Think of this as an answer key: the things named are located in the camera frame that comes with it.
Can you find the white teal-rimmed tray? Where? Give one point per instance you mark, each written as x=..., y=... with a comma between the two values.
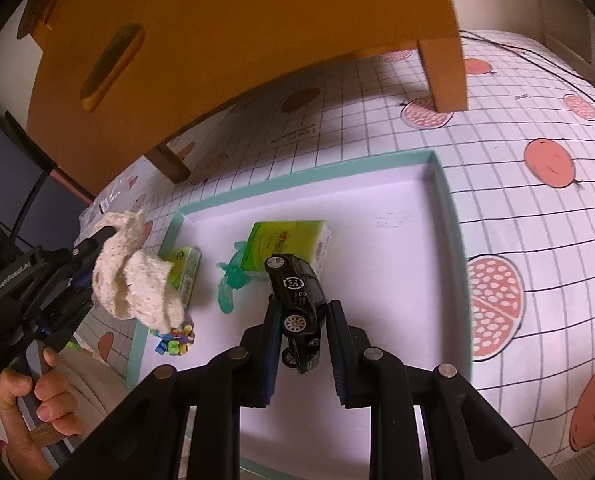
x=395, y=261

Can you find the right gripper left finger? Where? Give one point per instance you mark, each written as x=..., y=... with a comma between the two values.
x=272, y=356

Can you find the teal plastic toy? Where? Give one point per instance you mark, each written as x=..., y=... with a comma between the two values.
x=234, y=278

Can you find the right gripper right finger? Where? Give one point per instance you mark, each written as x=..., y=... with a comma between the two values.
x=339, y=342

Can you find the black toy car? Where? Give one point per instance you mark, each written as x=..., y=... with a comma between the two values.
x=302, y=303

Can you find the small green tissue pack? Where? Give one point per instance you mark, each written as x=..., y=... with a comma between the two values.
x=182, y=276

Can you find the dark blue cabinet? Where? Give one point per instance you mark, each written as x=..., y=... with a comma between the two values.
x=52, y=220

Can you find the fruit-patterned grid mat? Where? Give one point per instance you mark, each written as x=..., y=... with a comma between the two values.
x=520, y=168

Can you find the white crocheted cloth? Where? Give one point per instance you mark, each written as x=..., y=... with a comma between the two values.
x=132, y=283

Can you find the wooden nightstand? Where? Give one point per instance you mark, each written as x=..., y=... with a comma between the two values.
x=118, y=78

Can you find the large green tissue pack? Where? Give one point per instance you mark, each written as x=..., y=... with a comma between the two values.
x=308, y=240

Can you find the colourful small toy pieces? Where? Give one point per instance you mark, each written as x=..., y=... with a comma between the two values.
x=175, y=343

